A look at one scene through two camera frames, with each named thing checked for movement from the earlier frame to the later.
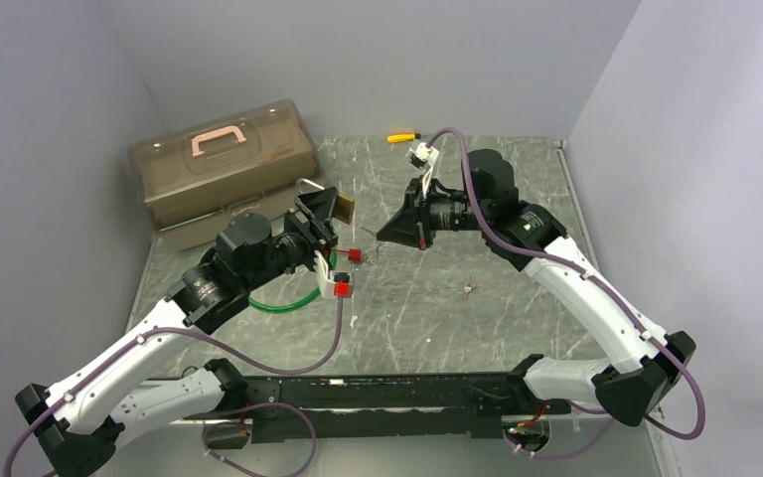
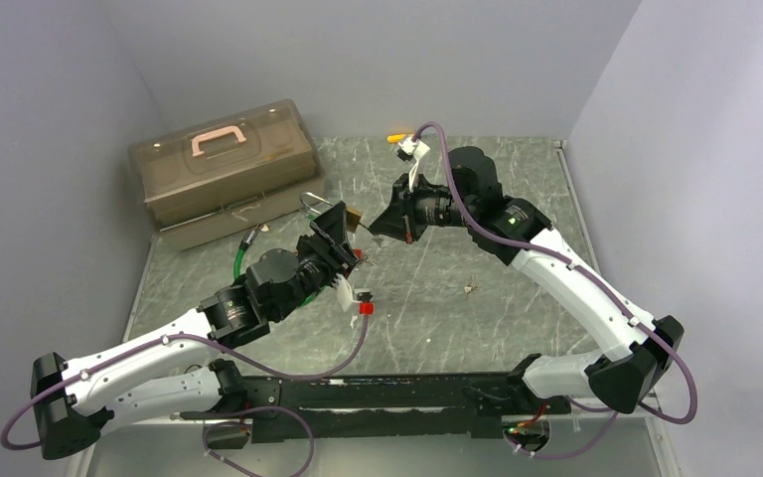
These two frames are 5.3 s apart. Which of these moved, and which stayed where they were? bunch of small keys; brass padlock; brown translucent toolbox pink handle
Moved: brass padlock
Stayed: bunch of small keys; brown translucent toolbox pink handle
